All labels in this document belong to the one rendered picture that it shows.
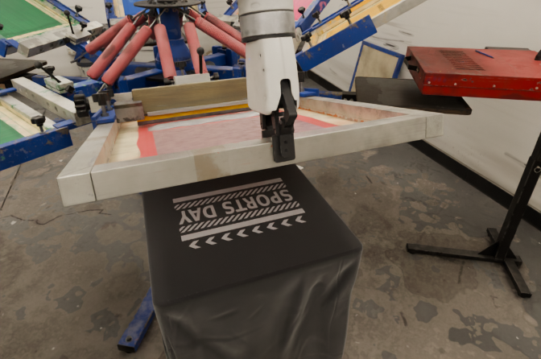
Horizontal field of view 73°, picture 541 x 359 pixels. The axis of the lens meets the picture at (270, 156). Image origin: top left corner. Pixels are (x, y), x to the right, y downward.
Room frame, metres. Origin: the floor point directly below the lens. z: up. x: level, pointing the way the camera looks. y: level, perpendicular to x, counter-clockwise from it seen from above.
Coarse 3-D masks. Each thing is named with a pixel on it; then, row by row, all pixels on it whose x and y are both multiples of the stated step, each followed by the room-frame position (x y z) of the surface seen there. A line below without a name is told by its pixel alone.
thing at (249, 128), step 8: (240, 112) 1.06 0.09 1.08; (232, 120) 0.91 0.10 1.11; (240, 120) 0.90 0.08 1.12; (248, 120) 0.89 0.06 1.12; (256, 120) 0.87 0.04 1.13; (296, 120) 0.82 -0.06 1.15; (304, 120) 0.81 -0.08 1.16; (312, 120) 0.80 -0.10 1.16; (232, 128) 0.79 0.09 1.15; (240, 128) 0.78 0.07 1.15; (248, 128) 0.77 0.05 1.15; (256, 128) 0.76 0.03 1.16; (296, 128) 0.72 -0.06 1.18; (304, 128) 0.71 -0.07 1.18; (312, 128) 0.70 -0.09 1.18; (320, 128) 0.70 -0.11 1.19; (248, 136) 0.68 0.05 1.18; (256, 136) 0.67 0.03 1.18
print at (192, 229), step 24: (216, 192) 0.80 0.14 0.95; (240, 192) 0.80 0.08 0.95; (264, 192) 0.80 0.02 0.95; (288, 192) 0.80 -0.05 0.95; (192, 216) 0.71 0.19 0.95; (216, 216) 0.71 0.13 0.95; (240, 216) 0.71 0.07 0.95; (264, 216) 0.71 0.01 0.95; (288, 216) 0.71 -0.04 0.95; (192, 240) 0.62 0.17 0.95; (216, 240) 0.62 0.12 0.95
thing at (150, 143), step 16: (144, 128) 0.90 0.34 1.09; (176, 128) 0.86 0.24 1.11; (192, 128) 0.84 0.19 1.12; (208, 128) 0.82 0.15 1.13; (224, 128) 0.80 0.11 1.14; (144, 144) 0.69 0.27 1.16; (160, 144) 0.67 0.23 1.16; (176, 144) 0.66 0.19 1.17; (192, 144) 0.65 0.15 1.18; (208, 144) 0.63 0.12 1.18
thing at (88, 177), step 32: (96, 128) 0.75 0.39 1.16; (352, 128) 0.51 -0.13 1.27; (384, 128) 0.53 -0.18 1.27; (416, 128) 0.55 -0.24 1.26; (96, 160) 0.45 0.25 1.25; (128, 160) 0.43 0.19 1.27; (160, 160) 0.41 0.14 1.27; (192, 160) 0.42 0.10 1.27; (224, 160) 0.44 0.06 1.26; (256, 160) 0.45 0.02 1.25; (64, 192) 0.37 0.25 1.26; (96, 192) 0.38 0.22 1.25; (128, 192) 0.39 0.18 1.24
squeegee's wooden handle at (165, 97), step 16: (224, 80) 1.03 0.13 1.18; (240, 80) 1.04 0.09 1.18; (144, 96) 0.95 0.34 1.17; (160, 96) 0.96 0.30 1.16; (176, 96) 0.97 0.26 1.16; (192, 96) 0.99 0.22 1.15; (208, 96) 1.00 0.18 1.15; (224, 96) 1.02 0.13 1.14; (240, 96) 1.03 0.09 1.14; (144, 112) 0.94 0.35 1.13
